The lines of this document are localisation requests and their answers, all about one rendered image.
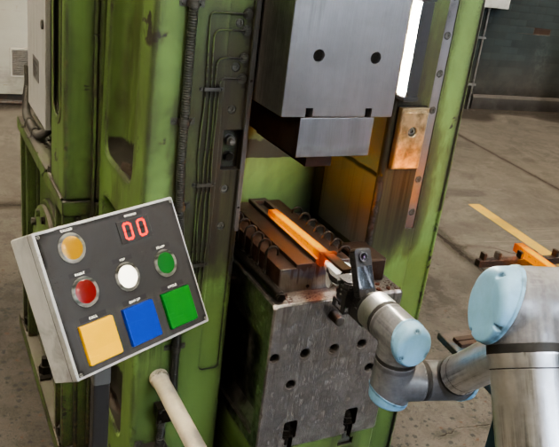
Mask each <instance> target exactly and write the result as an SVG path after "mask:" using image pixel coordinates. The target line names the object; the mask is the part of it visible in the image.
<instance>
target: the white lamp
mask: <svg viewBox="0 0 559 447"><path fill-rule="evenodd" d="M119 280H120V282H121V284H122V285H123V286H125V287H133V286H135V285H136V283H137V280H138V274H137V272H136V270H135V269H134V268H133V267H132V266H129V265H125V266H123V267H121V269H120V271H119Z"/></svg>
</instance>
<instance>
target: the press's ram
mask: <svg viewBox="0 0 559 447"><path fill-rule="evenodd" d="M412 2H413V0H263V1H262V10H261V19H260V27H259V36H258V44H257V53H256V69H255V77H254V85H253V94H252V99H253V100H255V102H257V103H259V104H260V105H262V106H264V107H266V108H267V109H269V110H271V111H272V112H274V113H275V114H277V115H278V116H280V117H305V115H306V114H307V115H309V116H310V117H365V115H367V116H369V117H391V115H392V110H393V105H394V100H395V95H396V90H397V85H398V76H399V71H400V66H401V61H402V56H403V51H404V46H405V37H406V32H407V27H408V22H409V17H410V12H411V7H412Z"/></svg>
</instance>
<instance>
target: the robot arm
mask: <svg viewBox="0 0 559 447"><path fill-rule="evenodd" d="M347 264H348V265H349V266H350V267H351V271H349V273H346V274H342V271H340V270H339V269H338V268H337V267H335V266H334V265H333V264H332V263H331V262H329V261H328V260H325V263H324V267H325V270H326V286H327V287H328V288H330V287H331V285H333V284H334V285H335V286H338V289H337V293H336V297H335V296H334V297H333V301H332V304H333V305H334V306H335V307H336V308H337V309H338V311H339V312H340V313H341V314H342V315H347V314H349V315H350V316H351V317H352V318H353V319H354V320H355V321H356V322H357V323H358V324H359V325H360V326H361V327H364V328H365V329H366V330H367V331H368V332H369V333H370V334H371V335H372V336H373V337H374V338H375V339H376V340H377V341H378V345H377V349H376V353H375V358H374V365H373V370H372V374H371V378H370V380H369V389H368V395H369V397H370V399H371V400H372V401H373V403H374V404H376V405H377V406H379V407H380V408H382V409H384V410H386V411H390V412H399V411H402V410H404V409H405V408H406V407H407V405H408V402H421V401H458V402H462V401H466V400H470V399H472V398H474V397H475V396H476V394H477V392H478V390H479V389H480V388H482V387H484V386H487V385H489V384H491V393H492V416H493V429H494V441H495V447H559V267H547V266H522V265H520V264H512V265H509V266H493V267H491V268H489V269H487V270H486V271H484V272H483V273H482V274H481V275H480V276H479V277H478V279H477V280H476V283H475V285H474V286H473V288H472V291H471V294H470V297H469V302H468V326H469V329H470V330H471V331H472V332H471V334H472V336H473V337H474V339H475V340H476V343H474V344H472V345H470V346H468V347H466V348H465V349H463V350H461V351H459V352H457V353H456V354H452V355H450V356H448V357H446V358H444V359H441V360H424V358H425V357H426V356H427V355H428V353H429V350H430V346H431V339H430V335H429V332H428V331H427V330H426V329H425V328H424V326H423V325H422V323H421V322H419V321H418V320H416V319H414V318H413V317H412V316H411V315H410V314H409V313H408V312H406V311H405V310H404V309H403V308H402V307H401V306H400V305H398V304H397V303H396V302H395V301H394V300H393V299H391V298H390V297H389V296H388V295H387V294H385V293H383V292H375V286H374V272H373V265H372V257H371V250H370V248H368V247H360V248H353V249H352V250H350V264H349V263H347ZM336 301H338V304H339V305H341V308H340V309H339V308H338V307H337V306H336V305H335V303H336ZM347 308H348V310H347V311H346V312H344V311H345V309H347Z"/></svg>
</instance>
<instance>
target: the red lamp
mask: <svg viewBox="0 0 559 447"><path fill-rule="evenodd" d="M96 293H97V290H96V287H95V286H94V284H93V283H92V282H91V281H89V280H87V279H84V280H81V281H80V282H79V283H78V284H77V286H76V288H75V294H76V297H77V299H78V300H79V301H80V302H82V303H90V302H92V301H93V300H94V299H95V297H96Z"/></svg>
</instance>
